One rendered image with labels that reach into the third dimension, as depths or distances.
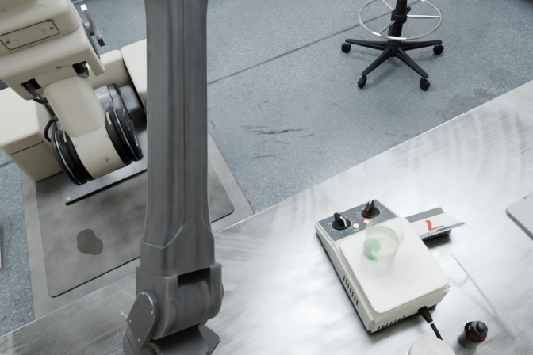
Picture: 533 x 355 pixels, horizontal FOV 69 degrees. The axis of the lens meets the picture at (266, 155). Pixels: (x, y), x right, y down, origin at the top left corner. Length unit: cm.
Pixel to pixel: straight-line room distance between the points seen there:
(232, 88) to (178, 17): 178
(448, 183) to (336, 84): 138
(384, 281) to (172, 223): 35
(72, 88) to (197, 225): 82
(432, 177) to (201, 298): 56
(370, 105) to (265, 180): 67
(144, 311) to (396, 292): 35
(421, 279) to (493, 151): 38
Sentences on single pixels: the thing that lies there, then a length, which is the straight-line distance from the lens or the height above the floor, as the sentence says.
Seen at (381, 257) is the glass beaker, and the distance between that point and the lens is 59.
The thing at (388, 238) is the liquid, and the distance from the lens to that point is 60.
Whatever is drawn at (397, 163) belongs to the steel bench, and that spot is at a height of 75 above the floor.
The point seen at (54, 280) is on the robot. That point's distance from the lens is 133.
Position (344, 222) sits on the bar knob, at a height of 82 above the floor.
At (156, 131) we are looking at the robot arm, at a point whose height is 113.
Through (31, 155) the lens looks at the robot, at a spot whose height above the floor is 49.
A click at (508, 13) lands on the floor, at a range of 284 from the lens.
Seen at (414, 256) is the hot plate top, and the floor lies 84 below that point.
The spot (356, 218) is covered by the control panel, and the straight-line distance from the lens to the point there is 70.
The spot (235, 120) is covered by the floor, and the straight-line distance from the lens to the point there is 199.
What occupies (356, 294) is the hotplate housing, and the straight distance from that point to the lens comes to 63.
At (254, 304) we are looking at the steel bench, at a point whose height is 75.
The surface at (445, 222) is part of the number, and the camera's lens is 75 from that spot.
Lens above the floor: 140
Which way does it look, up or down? 51 degrees down
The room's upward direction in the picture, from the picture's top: 9 degrees counter-clockwise
